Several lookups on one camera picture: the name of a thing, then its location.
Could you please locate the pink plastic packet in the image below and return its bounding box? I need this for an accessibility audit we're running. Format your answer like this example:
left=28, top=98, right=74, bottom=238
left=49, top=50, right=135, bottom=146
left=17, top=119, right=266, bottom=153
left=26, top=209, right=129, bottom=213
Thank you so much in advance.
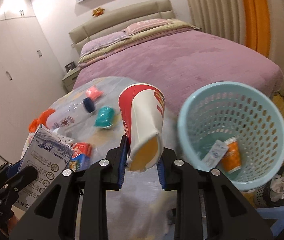
left=85, top=86, right=103, bottom=101

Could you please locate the orange plastic bag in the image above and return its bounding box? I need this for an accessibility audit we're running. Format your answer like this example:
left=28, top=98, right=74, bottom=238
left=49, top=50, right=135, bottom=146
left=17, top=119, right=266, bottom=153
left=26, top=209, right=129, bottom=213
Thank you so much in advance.
left=28, top=108, right=56, bottom=133

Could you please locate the beige bedside table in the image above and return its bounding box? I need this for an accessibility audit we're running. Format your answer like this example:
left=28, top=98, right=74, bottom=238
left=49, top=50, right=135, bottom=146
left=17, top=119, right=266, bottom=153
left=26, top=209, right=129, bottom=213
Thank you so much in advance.
left=62, top=67, right=81, bottom=92

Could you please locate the orange cup in basket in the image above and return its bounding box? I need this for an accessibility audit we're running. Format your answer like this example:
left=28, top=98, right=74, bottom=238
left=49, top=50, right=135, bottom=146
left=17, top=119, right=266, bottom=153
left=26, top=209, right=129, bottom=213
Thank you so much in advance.
left=221, top=137, right=241, bottom=174

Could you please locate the pink pillow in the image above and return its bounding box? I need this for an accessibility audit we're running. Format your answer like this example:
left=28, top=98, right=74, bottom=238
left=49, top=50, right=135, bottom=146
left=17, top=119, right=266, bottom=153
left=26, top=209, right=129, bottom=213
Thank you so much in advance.
left=122, top=18, right=171, bottom=35

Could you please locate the black bin with tissues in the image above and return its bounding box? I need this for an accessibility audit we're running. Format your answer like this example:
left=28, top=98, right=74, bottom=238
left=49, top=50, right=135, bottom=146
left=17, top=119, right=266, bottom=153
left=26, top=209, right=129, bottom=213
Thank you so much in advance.
left=254, top=166, right=284, bottom=208

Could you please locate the light blue plastic basket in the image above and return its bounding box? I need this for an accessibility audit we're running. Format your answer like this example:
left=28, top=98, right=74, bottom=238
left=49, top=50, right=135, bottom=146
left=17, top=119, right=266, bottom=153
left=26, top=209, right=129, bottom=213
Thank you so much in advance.
left=177, top=81, right=284, bottom=191

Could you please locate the red white paper cup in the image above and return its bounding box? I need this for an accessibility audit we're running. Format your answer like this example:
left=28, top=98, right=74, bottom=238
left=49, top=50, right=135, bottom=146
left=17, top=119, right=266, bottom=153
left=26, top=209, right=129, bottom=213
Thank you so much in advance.
left=118, top=83, right=165, bottom=172

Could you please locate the white packet in basket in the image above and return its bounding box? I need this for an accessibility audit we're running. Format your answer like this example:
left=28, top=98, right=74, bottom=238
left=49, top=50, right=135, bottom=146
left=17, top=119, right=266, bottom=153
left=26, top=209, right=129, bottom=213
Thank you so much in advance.
left=202, top=140, right=229, bottom=168

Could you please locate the beige padded headboard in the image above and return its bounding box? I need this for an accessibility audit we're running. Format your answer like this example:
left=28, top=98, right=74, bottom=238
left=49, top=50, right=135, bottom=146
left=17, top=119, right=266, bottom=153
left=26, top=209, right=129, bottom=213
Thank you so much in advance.
left=69, top=0, right=176, bottom=54

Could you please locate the orange curtain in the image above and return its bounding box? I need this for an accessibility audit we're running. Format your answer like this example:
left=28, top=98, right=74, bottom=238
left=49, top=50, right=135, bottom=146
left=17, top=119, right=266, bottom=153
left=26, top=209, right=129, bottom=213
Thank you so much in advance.
left=243, top=0, right=271, bottom=57

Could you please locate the clear plastic bottle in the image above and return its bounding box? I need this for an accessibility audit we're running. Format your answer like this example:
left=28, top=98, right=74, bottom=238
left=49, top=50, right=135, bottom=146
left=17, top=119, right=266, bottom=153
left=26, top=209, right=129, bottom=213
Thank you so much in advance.
left=45, top=101, right=95, bottom=129

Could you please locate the bed with purple blanket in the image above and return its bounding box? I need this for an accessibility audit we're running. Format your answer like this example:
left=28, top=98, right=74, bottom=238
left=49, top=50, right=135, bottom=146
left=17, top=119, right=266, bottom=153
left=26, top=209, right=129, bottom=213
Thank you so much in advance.
left=75, top=19, right=284, bottom=113

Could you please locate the black photo frame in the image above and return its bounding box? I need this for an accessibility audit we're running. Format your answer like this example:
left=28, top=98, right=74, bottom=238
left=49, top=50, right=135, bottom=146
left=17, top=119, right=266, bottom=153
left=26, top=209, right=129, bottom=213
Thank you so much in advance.
left=65, top=61, right=76, bottom=73

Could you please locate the teal crumpled wrapper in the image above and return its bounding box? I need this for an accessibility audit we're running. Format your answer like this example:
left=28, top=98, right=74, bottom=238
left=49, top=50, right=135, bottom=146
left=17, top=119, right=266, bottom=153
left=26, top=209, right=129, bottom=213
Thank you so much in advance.
left=94, top=106, right=115, bottom=129

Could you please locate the red snack box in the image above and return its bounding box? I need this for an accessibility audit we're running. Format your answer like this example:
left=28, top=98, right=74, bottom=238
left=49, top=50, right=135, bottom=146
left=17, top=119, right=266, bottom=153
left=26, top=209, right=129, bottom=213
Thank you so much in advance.
left=67, top=142, right=92, bottom=172

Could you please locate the scale pattern tablecloth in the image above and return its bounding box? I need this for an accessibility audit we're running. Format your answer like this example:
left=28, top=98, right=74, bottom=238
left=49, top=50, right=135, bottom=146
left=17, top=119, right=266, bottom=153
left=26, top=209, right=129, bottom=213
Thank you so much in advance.
left=21, top=76, right=183, bottom=240

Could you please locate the white blue milk carton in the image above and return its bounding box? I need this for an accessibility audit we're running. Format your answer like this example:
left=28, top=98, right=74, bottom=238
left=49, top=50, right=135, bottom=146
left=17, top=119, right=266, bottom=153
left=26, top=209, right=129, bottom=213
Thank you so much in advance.
left=14, top=125, right=73, bottom=211

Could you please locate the purple pillow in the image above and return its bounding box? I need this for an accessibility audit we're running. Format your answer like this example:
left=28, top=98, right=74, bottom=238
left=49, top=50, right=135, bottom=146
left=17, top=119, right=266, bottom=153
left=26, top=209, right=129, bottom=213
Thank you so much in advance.
left=80, top=31, right=130, bottom=56

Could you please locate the white wardrobe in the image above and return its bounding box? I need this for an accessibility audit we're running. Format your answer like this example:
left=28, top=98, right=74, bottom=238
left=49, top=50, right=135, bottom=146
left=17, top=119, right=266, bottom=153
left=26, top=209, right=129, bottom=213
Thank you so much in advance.
left=0, top=0, right=65, bottom=165

